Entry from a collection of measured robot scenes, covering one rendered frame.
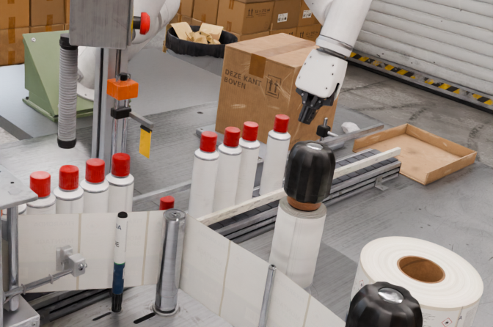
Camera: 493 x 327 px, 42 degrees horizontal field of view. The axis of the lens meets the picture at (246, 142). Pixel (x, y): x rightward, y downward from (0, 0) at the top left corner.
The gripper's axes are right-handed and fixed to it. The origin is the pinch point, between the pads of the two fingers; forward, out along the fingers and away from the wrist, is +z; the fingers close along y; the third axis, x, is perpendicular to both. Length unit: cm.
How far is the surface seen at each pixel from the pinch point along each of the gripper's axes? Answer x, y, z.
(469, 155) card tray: 71, 13, -3
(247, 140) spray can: -18.5, 0.8, 8.7
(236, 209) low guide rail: -17.6, 4.2, 23.4
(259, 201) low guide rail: -10.9, 4.2, 21.1
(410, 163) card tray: 57, 3, 5
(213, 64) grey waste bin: 153, -181, 8
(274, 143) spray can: -9.1, 0.8, 8.2
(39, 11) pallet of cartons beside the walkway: 117, -318, 20
